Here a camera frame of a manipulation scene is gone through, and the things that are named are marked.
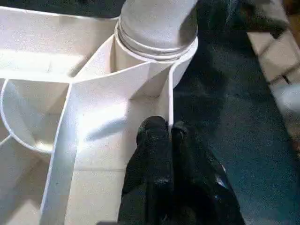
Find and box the white plastic table top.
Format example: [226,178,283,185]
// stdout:
[0,6,200,225]

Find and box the white plastic table leg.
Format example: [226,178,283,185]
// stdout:
[114,0,200,62]

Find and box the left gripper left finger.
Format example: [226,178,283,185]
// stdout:
[118,116,174,225]

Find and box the black work mat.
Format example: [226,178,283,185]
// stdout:
[0,0,300,225]

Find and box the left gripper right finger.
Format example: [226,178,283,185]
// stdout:
[168,120,245,225]

